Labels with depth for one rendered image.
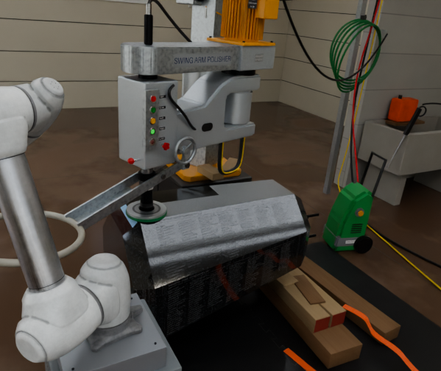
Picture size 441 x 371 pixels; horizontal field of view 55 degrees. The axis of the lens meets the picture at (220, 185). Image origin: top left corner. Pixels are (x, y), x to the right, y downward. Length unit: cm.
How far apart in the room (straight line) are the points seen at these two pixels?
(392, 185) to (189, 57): 354
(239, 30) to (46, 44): 601
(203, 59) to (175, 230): 89
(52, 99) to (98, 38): 706
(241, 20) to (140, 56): 69
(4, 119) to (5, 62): 697
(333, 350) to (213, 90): 165
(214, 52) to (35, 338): 155
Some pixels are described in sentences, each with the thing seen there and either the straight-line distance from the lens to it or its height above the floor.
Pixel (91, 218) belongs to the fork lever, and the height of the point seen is 98.
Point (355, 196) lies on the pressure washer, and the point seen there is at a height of 53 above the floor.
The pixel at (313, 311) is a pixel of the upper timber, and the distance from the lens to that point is 281.
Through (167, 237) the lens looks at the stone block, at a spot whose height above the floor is 79.
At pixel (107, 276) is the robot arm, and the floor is 113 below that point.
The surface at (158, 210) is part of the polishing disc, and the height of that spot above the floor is 90.
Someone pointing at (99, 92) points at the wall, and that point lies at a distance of 845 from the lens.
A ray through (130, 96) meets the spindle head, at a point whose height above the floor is 151.
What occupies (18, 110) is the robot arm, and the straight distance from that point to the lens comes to 122.
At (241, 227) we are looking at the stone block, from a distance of 245.
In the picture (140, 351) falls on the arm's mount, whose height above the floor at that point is 88.
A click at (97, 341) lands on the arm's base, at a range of 151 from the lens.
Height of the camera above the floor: 192
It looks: 23 degrees down
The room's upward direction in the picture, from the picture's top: 5 degrees clockwise
